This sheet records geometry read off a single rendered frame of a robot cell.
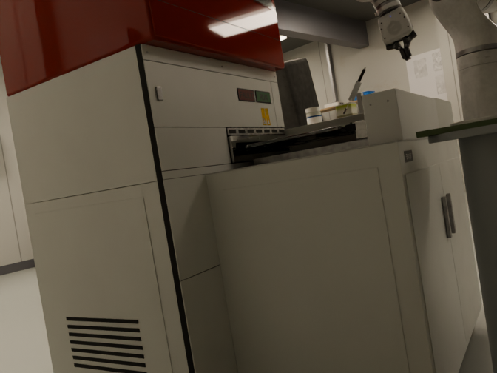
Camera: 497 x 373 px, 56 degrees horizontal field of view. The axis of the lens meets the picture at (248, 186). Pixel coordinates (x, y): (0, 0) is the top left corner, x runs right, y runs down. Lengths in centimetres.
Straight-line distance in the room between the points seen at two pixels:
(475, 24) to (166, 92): 88
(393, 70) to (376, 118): 730
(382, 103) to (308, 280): 54
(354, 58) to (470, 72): 763
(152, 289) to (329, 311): 53
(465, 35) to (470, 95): 16
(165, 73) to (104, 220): 51
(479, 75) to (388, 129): 27
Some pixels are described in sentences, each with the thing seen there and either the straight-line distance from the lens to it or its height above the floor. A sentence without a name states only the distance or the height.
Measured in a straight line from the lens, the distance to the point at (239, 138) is 173.
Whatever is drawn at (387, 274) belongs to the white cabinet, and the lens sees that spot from 133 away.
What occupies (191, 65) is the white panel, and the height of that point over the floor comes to 118.
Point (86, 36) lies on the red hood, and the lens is 163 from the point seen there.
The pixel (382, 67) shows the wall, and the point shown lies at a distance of 873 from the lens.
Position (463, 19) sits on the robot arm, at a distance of 143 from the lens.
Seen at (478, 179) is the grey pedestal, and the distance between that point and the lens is 139.
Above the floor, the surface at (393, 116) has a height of 89.
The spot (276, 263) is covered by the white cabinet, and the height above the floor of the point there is 52.
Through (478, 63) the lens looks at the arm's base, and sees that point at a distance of 141.
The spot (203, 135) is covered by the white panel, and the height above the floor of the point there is 95.
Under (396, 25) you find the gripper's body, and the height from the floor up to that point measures 121.
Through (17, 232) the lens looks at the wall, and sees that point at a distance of 742.
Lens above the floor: 79
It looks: 1 degrees down
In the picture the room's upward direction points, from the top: 9 degrees counter-clockwise
